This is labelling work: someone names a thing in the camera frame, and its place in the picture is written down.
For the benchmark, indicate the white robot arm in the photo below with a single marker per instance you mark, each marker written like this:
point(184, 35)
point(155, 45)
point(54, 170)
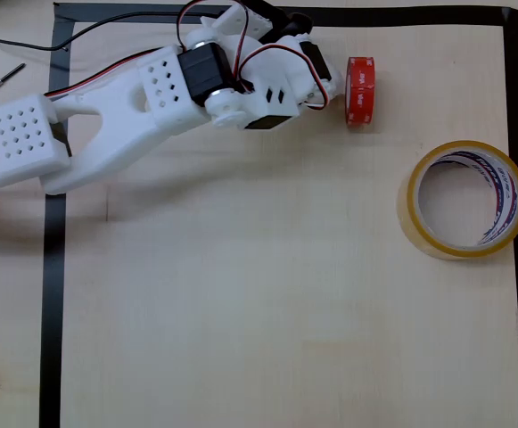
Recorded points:
point(107, 120)

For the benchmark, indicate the small red tape roll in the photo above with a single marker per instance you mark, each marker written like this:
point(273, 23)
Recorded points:
point(360, 89)

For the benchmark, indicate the large clear tape roll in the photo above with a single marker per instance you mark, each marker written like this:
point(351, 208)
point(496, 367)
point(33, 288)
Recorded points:
point(463, 252)

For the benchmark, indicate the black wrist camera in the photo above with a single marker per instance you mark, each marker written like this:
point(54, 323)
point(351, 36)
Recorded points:
point(285, 24)

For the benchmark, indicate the long horizontal black tape strip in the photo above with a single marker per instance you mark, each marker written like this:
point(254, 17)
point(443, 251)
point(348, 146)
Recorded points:
point(419, 17)

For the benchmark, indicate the grey-black vertical tape strip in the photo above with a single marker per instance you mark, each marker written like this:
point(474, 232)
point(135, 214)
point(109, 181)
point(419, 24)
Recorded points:
point(53, 334)

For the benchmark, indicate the thin metal screwdriver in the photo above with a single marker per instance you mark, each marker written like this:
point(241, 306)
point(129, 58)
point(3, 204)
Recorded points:
point(0, 81)

